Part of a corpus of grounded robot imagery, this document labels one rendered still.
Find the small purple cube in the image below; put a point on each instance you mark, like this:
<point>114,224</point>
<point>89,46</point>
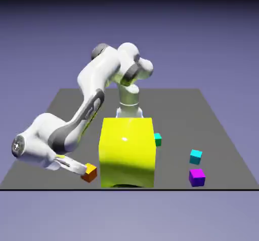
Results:
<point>196,177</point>

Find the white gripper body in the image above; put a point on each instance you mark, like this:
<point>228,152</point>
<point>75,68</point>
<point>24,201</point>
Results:
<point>69,163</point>

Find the small green cube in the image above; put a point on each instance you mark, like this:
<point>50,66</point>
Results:
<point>158,139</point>

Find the small orange cube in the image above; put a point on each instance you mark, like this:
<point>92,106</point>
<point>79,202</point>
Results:
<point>91,173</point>

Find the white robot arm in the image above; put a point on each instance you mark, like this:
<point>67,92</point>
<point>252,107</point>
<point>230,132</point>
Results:
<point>95,77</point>

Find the small cyan cube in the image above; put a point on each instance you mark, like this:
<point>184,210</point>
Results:
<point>195,157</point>

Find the large yellow box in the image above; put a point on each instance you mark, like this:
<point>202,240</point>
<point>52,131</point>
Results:
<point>126,151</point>

